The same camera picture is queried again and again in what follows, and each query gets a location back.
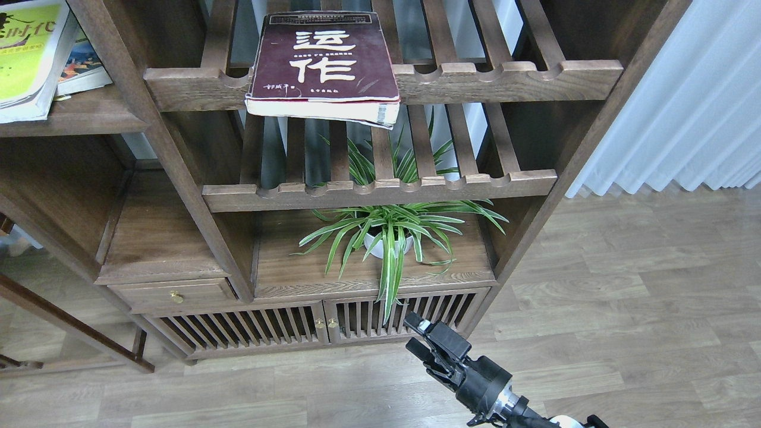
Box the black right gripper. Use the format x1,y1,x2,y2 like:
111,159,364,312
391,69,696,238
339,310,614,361
403,312,530,424

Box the maroon book white characters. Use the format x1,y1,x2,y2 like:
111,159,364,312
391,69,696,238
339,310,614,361
245,10,400,130

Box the colourful small paperback book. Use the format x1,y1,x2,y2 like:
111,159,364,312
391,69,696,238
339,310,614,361
54,27,112,99

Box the yellow cover book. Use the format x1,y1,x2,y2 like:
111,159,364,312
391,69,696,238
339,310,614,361
1,1,78,124

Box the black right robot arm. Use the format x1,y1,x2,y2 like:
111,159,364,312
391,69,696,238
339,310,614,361
404,312,607,427

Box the white plant pot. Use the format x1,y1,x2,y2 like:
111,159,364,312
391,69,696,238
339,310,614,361
363,231,413,259

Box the green spider plant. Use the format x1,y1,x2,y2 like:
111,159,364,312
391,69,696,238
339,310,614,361
291,107,510,325

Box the dark wooden bookshelf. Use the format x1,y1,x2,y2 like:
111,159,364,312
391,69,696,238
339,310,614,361
2,1,690,362

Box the brass drawer knob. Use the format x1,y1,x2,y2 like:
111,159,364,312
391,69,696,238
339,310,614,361
169,291,184,304

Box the white curtain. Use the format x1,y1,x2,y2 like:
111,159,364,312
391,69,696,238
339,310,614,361
565,1,760,198

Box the wooden side table frame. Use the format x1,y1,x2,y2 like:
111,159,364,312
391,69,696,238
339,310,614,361
2,220,156,377

